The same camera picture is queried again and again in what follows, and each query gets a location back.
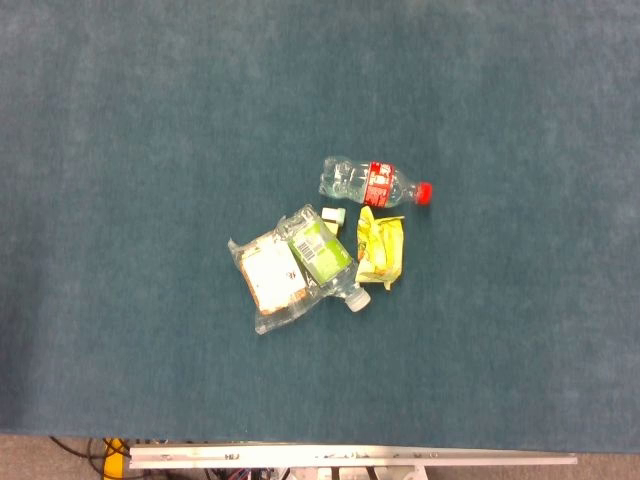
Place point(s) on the clear bottle green label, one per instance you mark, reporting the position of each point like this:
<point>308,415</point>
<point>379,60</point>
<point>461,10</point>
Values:
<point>320,250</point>

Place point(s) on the sandwich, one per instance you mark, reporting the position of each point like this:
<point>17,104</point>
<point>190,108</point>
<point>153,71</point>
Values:
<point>272,275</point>

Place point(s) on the yellow snack bag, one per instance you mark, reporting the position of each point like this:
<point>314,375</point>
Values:
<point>380,245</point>

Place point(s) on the clear bottle red label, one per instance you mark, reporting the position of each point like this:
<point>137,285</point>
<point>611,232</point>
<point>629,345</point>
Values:
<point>350,182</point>

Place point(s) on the small yellow block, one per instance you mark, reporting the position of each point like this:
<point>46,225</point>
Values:
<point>334,228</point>

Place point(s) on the small teal white block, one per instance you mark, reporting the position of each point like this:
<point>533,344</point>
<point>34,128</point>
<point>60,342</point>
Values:
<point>334,215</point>

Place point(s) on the teal table cloth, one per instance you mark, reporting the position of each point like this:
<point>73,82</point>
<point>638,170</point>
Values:
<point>150,150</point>

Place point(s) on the yellow power strip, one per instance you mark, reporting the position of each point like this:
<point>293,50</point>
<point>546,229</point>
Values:
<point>114,465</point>

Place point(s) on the aluminium rail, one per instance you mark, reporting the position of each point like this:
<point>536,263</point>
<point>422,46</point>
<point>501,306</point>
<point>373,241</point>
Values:
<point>350,457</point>

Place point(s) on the white base frame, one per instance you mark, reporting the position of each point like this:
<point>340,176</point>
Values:
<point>350,474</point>

